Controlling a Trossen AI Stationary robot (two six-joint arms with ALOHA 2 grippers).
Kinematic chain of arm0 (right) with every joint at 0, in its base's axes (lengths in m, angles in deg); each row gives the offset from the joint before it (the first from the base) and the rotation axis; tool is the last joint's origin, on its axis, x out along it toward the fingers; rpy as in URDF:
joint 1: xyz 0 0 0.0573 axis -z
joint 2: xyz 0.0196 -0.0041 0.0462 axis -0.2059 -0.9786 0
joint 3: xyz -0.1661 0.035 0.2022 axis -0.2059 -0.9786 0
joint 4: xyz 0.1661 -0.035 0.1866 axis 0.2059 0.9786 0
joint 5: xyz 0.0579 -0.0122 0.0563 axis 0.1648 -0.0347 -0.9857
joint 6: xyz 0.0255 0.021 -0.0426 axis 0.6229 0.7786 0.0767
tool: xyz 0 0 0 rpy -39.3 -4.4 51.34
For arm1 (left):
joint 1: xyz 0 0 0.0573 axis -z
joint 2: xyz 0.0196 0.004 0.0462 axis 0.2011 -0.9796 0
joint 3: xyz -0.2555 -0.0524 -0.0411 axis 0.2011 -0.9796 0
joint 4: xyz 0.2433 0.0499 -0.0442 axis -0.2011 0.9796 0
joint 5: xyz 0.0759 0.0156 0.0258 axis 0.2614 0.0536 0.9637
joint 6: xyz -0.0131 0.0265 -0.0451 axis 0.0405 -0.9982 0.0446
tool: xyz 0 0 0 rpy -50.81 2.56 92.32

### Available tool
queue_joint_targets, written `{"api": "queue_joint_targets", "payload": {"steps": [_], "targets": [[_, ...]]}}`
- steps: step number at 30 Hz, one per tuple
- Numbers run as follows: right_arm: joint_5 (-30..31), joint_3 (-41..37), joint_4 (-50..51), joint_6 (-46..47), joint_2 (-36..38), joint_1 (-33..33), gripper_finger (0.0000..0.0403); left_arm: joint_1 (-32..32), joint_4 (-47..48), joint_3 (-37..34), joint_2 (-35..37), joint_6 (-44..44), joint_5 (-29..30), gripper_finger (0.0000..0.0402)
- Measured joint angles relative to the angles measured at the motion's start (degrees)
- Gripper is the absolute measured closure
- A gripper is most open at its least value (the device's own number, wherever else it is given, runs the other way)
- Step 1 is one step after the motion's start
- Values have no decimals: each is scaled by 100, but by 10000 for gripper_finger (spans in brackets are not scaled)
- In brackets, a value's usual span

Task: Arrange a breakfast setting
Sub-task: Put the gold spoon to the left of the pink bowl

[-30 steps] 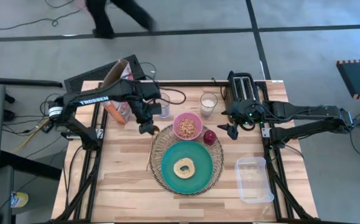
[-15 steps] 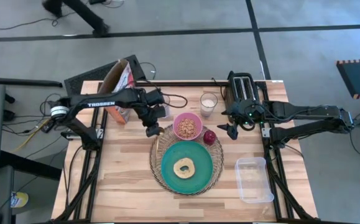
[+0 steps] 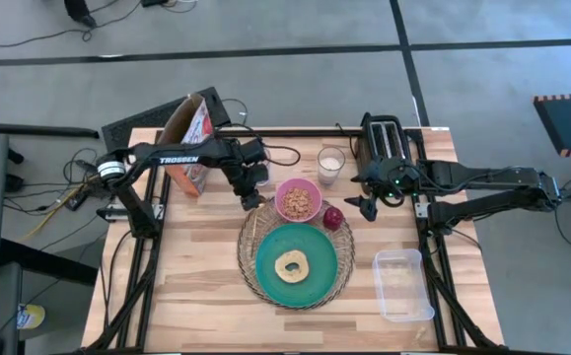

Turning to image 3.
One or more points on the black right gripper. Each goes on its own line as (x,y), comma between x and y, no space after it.
(388,177)

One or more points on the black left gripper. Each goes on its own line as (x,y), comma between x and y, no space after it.
(249,167)

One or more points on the dark red fruit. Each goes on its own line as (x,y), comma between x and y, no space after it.
(333,218)

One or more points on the thin wooden spoon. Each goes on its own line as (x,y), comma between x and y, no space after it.
(253,234)

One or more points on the beige bagel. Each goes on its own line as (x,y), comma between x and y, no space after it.
(284,268)

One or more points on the pumpkin cereal cardboard box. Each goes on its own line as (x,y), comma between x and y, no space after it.
(189,123)

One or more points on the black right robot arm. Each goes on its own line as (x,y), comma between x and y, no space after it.
(487,177)

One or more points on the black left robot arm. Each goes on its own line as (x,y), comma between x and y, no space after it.
(166,160)

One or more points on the pink plastic bowl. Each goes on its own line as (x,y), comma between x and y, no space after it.
(281,197)

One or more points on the pile of cereal rings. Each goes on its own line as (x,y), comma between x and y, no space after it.
(298,203)

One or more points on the clear glass of milk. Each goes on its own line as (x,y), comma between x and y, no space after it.
(331,167)

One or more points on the round woven wicker placemat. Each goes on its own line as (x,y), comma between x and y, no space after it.
(245,256)

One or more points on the teal plastic plate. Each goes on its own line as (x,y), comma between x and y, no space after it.
(314,246)

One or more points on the black two-slot toaster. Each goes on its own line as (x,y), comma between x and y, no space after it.
(383,138)

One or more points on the clear plastic container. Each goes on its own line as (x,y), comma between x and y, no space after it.
(401,286)

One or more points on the black perforated floor mat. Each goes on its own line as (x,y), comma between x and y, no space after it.
(132,123)

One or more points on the black power brick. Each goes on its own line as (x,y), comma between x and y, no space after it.
(154,2)

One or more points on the black floor bar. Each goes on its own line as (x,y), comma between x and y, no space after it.
(33,130)

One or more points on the person's foot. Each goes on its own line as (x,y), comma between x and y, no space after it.
(79,10)

